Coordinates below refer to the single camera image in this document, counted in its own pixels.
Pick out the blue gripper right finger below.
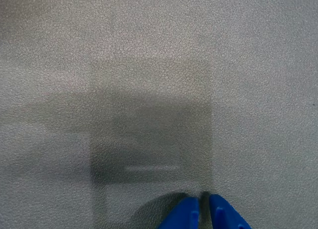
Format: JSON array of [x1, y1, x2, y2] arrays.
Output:
[[209, 194, 253, 229]]

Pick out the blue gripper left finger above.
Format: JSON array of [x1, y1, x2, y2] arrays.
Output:
[[158, 196, 200, 229]]

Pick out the grey printed work mat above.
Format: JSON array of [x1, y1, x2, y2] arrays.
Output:
[[0, 0, 318, 229]]

